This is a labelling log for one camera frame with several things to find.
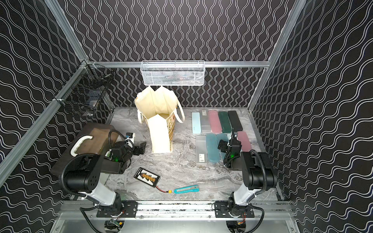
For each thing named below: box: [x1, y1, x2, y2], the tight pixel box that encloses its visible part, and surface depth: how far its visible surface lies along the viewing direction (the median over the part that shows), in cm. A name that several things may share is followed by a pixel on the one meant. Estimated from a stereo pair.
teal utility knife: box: [173, 184, 200, 194], surface depth 83 cm
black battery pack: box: [133, 166, 161, 188], surface depth 85 cm
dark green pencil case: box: [218, 111, 233, 134], surface depth 112 cm
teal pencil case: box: [205, 133, 221, 163], surface depth 97 cm
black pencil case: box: [227, 110, 243, 133], surface depth 112 cm
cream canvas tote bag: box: [134, 85, 185, 154], surface depth 89 cm
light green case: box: [191, 111, 202, 134], surface depth 111 cm
